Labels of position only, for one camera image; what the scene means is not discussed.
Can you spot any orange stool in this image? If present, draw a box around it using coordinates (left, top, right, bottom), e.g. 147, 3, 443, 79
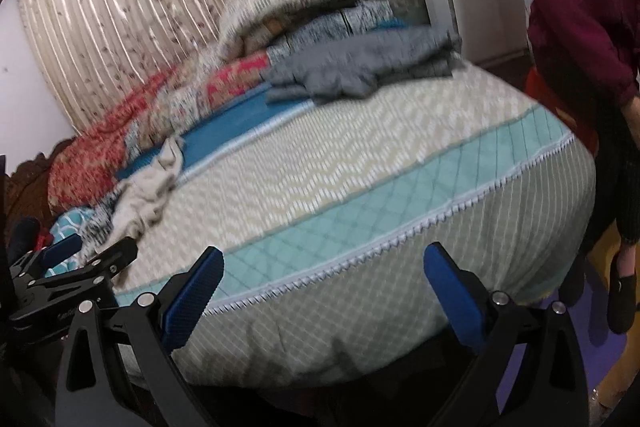
525, 69, 601, 152

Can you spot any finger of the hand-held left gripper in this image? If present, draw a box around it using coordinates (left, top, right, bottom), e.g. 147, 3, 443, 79
25, 238, 139, 303
10, 234, 83, 281

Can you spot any carved wooden headboard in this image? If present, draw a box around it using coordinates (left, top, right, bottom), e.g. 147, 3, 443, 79
0, 137, 76, 228

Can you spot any blue white patterned blanket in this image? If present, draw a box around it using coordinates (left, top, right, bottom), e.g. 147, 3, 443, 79
267, 0, 396, 58

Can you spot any bed with patterned sheet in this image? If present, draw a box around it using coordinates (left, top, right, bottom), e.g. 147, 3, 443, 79
47, 52, 598, 390

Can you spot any beige pleated curtain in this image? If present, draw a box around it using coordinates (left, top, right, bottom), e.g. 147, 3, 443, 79
17, 0, 351, 135

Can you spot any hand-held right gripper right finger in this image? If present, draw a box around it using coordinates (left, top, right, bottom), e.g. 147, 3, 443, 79
422, 242, 591, 427

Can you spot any purple floor mat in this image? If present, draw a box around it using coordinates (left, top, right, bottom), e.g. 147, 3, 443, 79
495, 287, 623, 413

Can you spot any grey garment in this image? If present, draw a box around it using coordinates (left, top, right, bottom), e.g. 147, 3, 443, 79
265, 24, 466, 102

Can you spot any teal patterned pillow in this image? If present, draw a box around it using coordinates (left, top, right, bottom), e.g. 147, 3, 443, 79
50, 207, 101, 248

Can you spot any red patterned quilt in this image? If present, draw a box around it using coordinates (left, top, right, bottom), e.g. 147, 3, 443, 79
47, 52, 273, 212

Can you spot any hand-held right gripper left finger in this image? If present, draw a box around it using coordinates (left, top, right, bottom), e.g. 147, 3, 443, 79
54, 246, 226, 427

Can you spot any beige crumpled cloth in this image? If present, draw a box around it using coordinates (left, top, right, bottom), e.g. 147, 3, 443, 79
80, 134, 188, 258

